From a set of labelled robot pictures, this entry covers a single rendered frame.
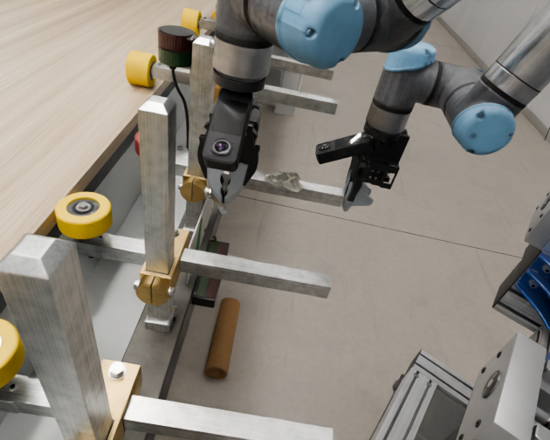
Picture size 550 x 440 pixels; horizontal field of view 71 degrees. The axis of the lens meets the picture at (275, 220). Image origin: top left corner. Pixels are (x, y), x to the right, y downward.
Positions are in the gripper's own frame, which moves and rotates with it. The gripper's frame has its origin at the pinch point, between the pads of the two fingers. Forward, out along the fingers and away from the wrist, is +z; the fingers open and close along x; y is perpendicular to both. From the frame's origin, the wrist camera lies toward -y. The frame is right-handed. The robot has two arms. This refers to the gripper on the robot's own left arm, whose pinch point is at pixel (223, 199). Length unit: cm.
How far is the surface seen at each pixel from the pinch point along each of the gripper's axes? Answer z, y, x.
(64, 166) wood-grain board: 3.9, 5.8, 29.1
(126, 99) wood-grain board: 3.9, 36.0, 29.5
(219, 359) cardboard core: 86, 22, -3
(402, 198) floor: 94, 157, -96
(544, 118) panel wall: 81, 332, -269
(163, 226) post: -1.1, -10.1, 6.7
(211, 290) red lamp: 23.7, 0.5, 0.3
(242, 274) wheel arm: 10.4, -5.9, -5.3
